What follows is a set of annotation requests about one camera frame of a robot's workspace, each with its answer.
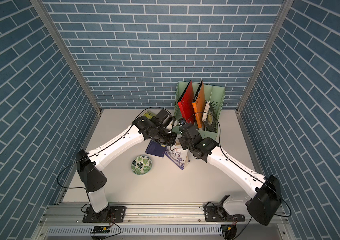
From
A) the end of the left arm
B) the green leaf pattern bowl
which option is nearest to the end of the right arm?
the end of the left arm

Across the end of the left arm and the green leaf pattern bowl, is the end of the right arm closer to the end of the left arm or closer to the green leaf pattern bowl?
the end of the left arm

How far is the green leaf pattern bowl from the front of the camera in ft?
2.91
